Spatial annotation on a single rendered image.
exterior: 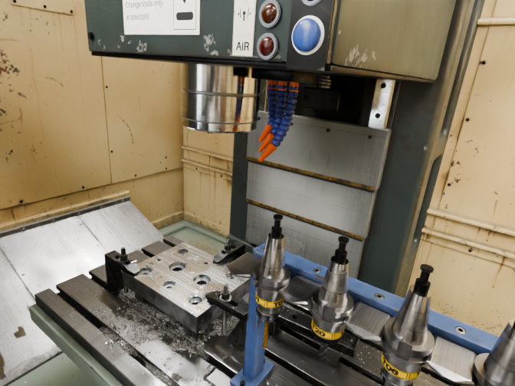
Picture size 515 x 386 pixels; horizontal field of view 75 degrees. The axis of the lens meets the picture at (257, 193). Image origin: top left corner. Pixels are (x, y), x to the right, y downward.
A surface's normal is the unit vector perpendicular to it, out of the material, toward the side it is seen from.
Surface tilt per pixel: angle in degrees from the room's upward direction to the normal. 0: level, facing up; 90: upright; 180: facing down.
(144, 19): 90
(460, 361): 0
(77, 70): 90
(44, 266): 25
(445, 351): 0
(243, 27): 90
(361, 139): 92
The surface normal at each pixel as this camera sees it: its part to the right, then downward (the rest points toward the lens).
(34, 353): 0.40, -0.76
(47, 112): 0.81, 0.26
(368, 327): 0.07, -0.94
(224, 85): 0.15, 0.35
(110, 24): -0.58, 0.24
